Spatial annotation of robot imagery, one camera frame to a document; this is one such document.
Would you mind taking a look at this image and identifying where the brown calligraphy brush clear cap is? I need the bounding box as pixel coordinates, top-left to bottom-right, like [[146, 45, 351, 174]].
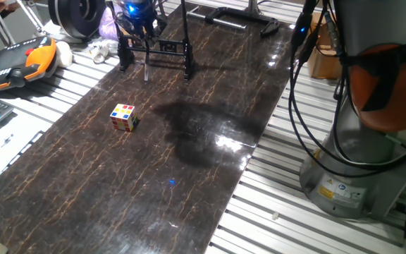
[[142, 38, 151, 83]]

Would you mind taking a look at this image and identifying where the open brown cardboard box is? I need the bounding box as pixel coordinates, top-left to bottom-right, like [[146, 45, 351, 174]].
[[307, 12, 343, 80]]

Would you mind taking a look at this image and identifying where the black clamp with silver rod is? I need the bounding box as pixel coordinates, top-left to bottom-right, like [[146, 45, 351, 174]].
[[187, 6, 281, 39]]

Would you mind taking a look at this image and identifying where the dark marble pattern mat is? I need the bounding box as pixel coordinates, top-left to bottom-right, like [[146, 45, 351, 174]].
[[0, 3, 294, 254]]

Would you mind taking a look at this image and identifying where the purple plastic bag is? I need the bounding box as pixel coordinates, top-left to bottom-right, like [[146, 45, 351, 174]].
[[98, 5, 120, 42]]

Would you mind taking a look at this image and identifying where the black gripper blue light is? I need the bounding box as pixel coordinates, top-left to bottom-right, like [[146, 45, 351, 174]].
[[113, 0, 165, 47]]

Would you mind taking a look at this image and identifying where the white rubiks cube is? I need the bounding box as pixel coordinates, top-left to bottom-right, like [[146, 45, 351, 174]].
[[109, 103, 140, 133]]

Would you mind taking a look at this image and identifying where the orange and black teach pendant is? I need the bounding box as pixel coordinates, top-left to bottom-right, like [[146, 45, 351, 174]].
[[0, 35, 59, 93]]

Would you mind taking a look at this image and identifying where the silver aluminium frame pole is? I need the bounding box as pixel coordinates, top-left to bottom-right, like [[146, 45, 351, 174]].
[[247, 0, 264, 15]]

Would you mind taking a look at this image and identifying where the black pen rack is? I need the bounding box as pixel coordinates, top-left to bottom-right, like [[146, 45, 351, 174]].
[[116, 0, 195, 83]]

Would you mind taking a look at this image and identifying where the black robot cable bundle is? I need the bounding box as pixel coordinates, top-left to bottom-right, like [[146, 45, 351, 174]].
[[287, 0, 406, 179]]

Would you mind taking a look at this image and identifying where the black cable connector plug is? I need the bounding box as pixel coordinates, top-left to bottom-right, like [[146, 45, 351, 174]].
[[290, 0, 314, 54]]

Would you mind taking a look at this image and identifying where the white egg shaped object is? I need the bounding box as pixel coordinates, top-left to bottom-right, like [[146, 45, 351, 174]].
[[54, 41, 73, 68]]

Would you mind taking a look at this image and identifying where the large white paper sheet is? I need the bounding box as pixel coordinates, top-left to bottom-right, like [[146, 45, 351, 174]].
[[0, 105, 54, 195]]

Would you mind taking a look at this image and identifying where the black filament spool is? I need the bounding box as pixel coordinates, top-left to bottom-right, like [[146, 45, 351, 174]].
[[47, 0, 107, 40]]

